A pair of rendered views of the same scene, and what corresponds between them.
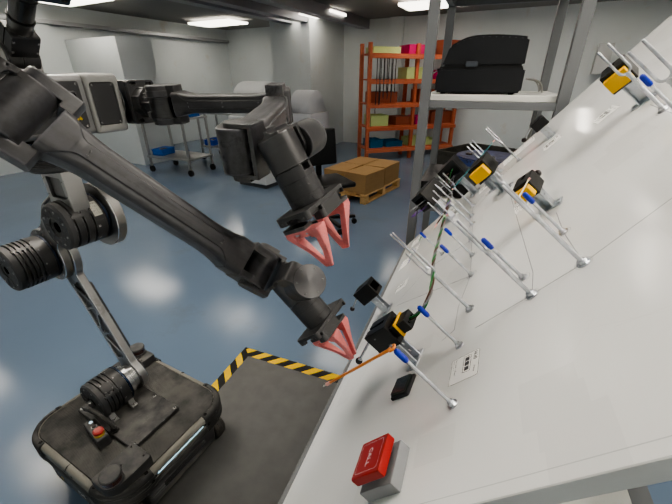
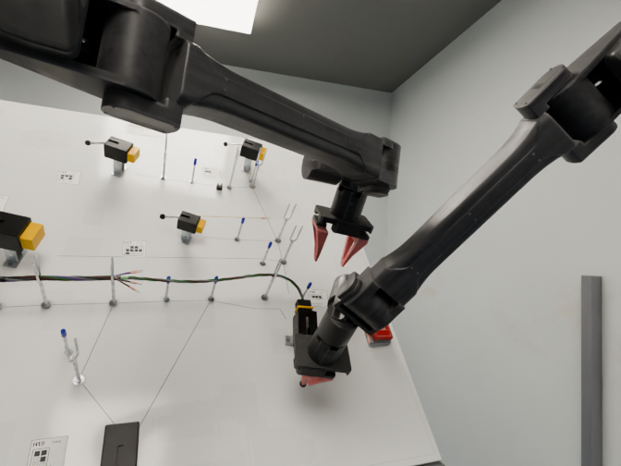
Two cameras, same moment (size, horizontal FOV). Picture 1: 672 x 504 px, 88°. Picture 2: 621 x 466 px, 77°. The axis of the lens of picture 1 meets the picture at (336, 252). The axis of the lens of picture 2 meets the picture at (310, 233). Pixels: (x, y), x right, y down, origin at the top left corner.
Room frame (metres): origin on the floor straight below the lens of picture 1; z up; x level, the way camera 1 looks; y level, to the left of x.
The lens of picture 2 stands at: (1.04, 0.52, 1.27)
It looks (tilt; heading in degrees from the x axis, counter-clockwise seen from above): 3 degrees up; 227
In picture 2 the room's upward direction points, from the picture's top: 2 degrees clockwise
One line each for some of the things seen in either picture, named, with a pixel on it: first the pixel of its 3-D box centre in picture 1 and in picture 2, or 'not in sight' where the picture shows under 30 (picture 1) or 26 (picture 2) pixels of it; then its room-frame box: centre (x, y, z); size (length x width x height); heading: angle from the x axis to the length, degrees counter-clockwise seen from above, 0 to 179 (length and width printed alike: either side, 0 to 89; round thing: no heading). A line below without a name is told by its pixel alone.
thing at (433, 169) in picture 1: (460, 181); not in sight; (1.56, -0.57, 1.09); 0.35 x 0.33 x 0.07; 159
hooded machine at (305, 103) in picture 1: (308, 125); not in sight; (7.37, 0.54, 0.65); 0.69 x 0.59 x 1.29; 152
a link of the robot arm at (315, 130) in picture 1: (277, 145); (346, 167); (0.56, 0.09, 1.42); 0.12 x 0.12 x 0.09; 69
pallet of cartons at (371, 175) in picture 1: (363, 178); not in sight; (5.05, -0.40, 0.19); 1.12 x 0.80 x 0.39; 152
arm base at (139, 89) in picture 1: (150, 102); not in sight; (1.14, 0.56, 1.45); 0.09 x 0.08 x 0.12; 152
